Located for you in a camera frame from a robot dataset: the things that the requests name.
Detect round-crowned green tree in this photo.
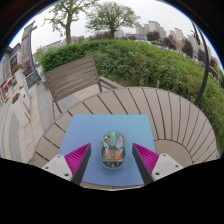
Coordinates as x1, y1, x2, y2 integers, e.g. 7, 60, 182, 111
85, 0, 141, 39

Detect distant apartment buildings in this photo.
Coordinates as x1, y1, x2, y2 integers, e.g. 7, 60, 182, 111
134, 19, 201, 48

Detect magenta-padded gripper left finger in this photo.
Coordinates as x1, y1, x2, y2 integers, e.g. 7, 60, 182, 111
41, 142, 93, 186

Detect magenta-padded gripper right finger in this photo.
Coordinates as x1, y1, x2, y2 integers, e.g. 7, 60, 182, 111
131, 142, 184, 186

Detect white planter box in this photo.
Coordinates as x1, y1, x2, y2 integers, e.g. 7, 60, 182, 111
11, 87, 32, 128

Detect green hedge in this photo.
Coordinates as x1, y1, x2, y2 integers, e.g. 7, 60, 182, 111
39, 38, 224, 154

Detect black curved umbrella pole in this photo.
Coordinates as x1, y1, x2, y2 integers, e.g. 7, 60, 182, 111
191, 21, 210, 107

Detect blue mouse pad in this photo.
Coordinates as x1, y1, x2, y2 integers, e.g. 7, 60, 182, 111
58, 114, 157, 188

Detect brown slatted chair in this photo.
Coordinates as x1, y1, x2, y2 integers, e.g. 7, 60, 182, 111
43, 55, 123, 121

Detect bare-trunked leafy tree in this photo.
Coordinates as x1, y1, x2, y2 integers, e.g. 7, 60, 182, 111
44, 0, 98, 46

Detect transparent computer mouse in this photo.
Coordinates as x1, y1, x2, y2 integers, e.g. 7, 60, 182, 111
100, 130, 127, 169

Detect tall grey sign pillar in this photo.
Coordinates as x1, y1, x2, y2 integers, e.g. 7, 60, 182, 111
20, 21, 43, 89

